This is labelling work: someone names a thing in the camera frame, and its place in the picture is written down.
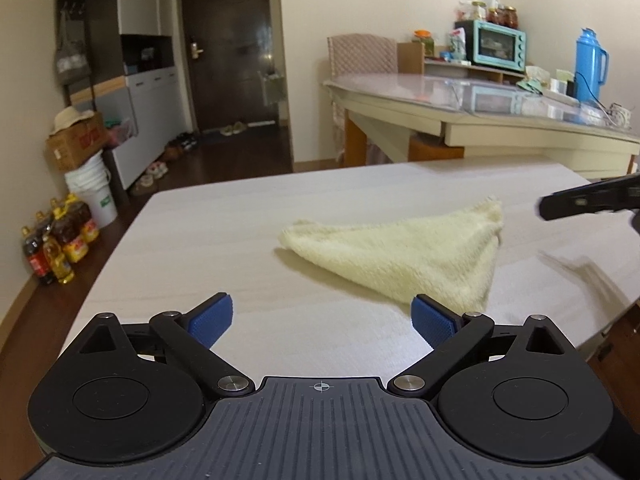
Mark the grey hanging bag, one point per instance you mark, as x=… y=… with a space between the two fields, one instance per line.
x=70 y=60

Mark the cluster of cooking oil bottles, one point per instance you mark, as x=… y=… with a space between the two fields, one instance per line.
x=62 y=240

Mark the white power strip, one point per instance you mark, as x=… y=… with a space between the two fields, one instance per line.
x=619 y=114

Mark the yellow-lidded glass jar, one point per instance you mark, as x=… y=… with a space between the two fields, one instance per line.
x=477 y=11

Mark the quilted chair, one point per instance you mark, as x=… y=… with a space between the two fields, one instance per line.
x=360 y=55

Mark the grey and dark tall cabinet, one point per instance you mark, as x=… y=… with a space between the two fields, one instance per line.
x=145 y=0

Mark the small white box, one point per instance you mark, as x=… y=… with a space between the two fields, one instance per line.
x=558 y=86

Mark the white snack bag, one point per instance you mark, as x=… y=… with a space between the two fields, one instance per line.
x=456 y=42

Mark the cream terry towel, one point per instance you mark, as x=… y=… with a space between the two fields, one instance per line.
x=400 y=260

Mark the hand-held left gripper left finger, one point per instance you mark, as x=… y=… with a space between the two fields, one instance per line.
x=212 y=317

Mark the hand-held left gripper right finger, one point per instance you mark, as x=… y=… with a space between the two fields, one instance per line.
x=432 y=322

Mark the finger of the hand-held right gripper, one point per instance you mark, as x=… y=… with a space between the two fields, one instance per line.
x=575 y=202

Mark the row of shoes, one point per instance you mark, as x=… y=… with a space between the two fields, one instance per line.
x=177 y=147

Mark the red-printed cardboard box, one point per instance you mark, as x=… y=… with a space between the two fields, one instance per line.
x=77 y=147

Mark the dark brown door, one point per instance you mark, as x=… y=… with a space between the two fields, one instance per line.
x=225 y=35

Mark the orange-lidded green jar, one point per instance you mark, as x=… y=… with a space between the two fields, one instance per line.
x=422 y=44

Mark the green tissue pack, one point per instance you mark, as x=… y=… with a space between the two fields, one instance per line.
x=531 y=81

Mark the white plastic bucket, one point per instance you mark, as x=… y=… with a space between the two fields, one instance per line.
x=87 y=172
x=97 y=207

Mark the straw hat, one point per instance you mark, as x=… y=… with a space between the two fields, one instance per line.
x=72 y=119

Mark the wooden desktop shelf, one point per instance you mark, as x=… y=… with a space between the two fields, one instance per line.
x=410 y=57

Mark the cream dining table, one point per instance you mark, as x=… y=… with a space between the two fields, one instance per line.
x=400 y=92

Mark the teal toaster oven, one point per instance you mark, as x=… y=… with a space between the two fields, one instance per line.
x=497 y=45

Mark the blue thermos jug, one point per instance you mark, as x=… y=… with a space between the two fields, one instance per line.
x=590 y=65

